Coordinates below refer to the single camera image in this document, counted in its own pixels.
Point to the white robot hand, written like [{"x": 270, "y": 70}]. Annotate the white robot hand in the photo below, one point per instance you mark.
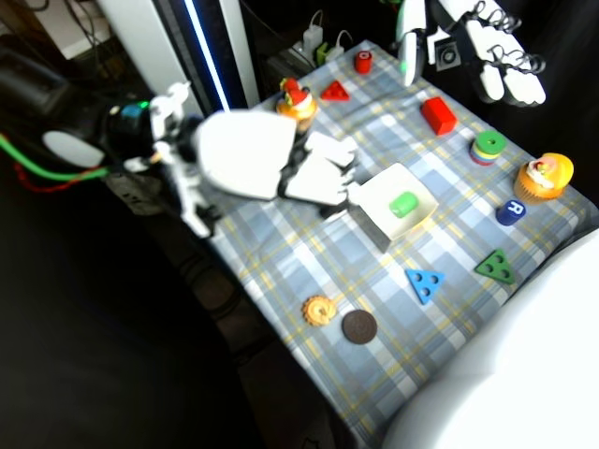
[
  {"x": 243, "y": 154},
  {"x": 496, "y": 51}
]

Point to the green cylinder block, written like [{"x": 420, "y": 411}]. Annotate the green cylinder block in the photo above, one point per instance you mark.
[{"x": 403, "y": 205}]

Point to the red cylinder block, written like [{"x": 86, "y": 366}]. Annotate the red cylinder block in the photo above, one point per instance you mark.
[{"x": 363, "y": 62}]

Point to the blue cylinder block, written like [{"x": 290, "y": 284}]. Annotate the blue cylinder block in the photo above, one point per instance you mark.
[{"x": 510, "y": 212}]

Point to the white paper box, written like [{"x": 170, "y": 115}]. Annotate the white paper box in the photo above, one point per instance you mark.
[{"x": 398, "y": 206}]

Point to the toy cupcake with strawberry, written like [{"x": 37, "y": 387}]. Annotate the toy cupcake with strawberry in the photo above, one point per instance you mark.
[{"x": 296, "y": 100}]

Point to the red rectangular block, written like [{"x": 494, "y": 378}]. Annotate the red rectangular block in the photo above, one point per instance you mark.
[{"x": 439, "y": 115}]

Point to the red triangle block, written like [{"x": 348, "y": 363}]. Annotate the red triangle block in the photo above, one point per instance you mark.
[{"x": 335, "y": 91}]

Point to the white pillar with blue light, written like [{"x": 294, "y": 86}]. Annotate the white pillar with blue light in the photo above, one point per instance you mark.
[{"x": 187, "y": 51}]

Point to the white power strip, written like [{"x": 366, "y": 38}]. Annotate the white power strip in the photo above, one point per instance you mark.
[{"x": 302, "y": 49}]

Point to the green plug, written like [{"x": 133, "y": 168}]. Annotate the green plug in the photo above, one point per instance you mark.
[{"x": 323, "y": 53}]

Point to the toy cupcake with yellow icing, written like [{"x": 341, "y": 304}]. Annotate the toy cupcake with yellow icing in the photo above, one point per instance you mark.
[{"x": 543, "y": 178}]

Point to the white charger plug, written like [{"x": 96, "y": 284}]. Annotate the white charger plug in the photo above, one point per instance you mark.
[
  {"x": 313, "y": 37},
  {"x": 339, "y": 49}
]

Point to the toy butter cookie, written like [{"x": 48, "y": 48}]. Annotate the toy butter cookie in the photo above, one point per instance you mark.
[{"x": 318, "y": 310}]

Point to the blue plaid tablecloth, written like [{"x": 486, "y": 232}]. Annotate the blue plaid tablecloth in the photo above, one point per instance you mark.
[{"x": 374, "y": 299}]

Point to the toy chocolate cookie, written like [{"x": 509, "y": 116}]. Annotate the toy chocolate cookie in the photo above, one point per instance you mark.
[{"x": 359, "y": 326}]

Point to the green triangle block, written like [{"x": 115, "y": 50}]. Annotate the green triangle block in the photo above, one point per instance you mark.
[{"x": 497, "y": 268}]

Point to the blue triangle block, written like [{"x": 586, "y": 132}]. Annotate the blue triangle block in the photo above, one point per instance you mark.
[{"x": 425, "y": 283}]

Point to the white robot body shell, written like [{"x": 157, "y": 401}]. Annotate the white robot body shell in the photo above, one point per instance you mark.
[{"x": 515, "y": 365}]

